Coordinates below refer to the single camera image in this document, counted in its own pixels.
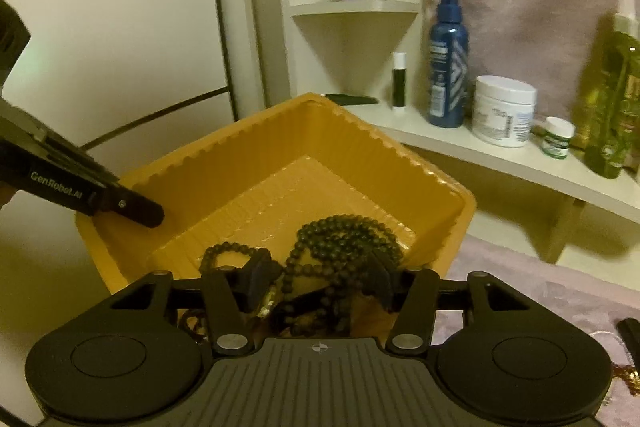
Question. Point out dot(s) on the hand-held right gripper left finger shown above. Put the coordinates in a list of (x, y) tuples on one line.
[(257, 278)]

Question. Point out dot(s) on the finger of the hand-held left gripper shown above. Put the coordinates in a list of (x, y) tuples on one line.
[(137, 207)]

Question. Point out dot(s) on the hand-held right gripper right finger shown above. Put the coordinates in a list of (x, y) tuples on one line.
[(380, 279)]

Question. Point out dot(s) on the orange plastic tray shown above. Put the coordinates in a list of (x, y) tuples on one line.
[(300, 142)]

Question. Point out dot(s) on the white shelf unit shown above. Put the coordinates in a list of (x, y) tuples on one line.
[(440, 142)]

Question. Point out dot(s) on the pink plush blanket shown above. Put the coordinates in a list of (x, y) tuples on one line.
[(550, 267)]

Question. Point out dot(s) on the black tube with white cap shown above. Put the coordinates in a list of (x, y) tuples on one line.
[(350, 99)]

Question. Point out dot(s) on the black white lip balm stick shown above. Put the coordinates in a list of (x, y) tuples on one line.
[(399, 82)]

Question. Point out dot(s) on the white cream jar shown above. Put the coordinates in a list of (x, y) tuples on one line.
[(500, 112)]

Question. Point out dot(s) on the blue spray bottle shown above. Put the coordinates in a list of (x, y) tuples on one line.
[(447, 72)]

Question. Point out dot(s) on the small green label jar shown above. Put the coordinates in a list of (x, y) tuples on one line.
[(556, 139)]

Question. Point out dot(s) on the green spray bottle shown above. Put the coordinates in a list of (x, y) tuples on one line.
[(612, 107)]

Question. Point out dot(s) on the pink hanging towel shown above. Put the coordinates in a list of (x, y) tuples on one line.
[(525, 7)]

